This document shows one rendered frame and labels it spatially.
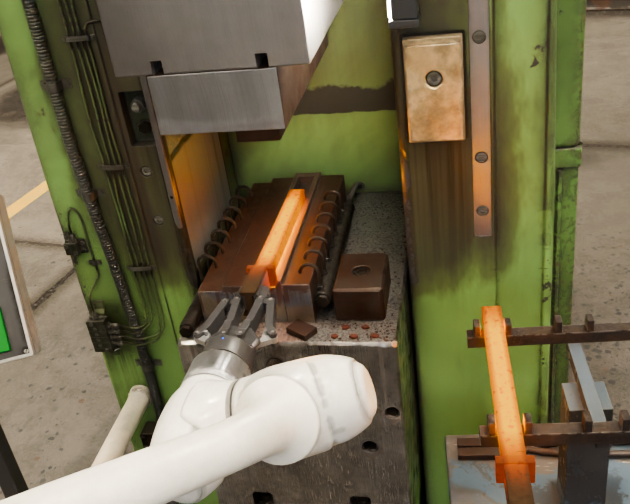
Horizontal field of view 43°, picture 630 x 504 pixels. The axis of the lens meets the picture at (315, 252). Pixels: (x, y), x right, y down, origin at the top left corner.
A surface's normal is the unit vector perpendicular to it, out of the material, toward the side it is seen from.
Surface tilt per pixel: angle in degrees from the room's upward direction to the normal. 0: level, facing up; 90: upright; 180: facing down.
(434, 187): 90
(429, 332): 90
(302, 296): 90
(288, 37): 90
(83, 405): 0
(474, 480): 0
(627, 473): 0
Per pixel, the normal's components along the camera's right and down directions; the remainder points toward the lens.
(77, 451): -0.12, -0.85
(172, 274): -0.17, 0.52
